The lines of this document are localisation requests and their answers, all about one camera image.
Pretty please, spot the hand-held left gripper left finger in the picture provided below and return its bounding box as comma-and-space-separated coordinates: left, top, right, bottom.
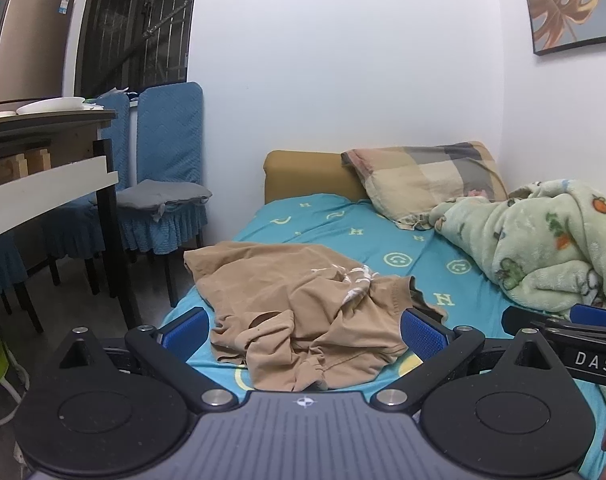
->
58, 307, 240, 414

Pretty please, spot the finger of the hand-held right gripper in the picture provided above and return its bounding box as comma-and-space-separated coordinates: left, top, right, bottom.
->
502, 306, 576, 337
569, 303, 606, 337

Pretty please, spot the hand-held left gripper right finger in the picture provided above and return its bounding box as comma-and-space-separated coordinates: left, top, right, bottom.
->
372, 308, 564, 415

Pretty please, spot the tan polo shirt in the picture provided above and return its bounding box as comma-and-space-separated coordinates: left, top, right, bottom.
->
183, 241, 450, 394

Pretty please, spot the green fleece printed blanket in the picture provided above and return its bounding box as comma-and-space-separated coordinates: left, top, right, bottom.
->
428, 178, 606, 318

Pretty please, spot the grey seat cushion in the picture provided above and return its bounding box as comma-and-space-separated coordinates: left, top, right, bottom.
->
115, 180, 214, 212

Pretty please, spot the bed with blue smiley sheet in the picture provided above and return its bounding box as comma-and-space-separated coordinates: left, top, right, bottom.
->
160, 192, 606, 480

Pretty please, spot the plaid pillow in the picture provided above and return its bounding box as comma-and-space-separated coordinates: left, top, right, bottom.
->
341, 141, 508, 231

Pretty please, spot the blue covered dining chair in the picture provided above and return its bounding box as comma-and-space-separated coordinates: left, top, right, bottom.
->
42, 92, 133, 297
114, 81, 215, 308
0, 232, 45, 335

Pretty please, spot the tan headboard cushion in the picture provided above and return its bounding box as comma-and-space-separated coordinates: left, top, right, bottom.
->
263, 149, 370, 206

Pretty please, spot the wooden dining table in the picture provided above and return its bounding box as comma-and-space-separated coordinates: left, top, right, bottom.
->
0, 109, 143, 332

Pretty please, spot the dark window grille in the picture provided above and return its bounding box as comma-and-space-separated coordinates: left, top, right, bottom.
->
77, 0, 200, 97

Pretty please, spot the metallic refrigerator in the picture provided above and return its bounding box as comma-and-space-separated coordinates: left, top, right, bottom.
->
0, 0, 77, 114

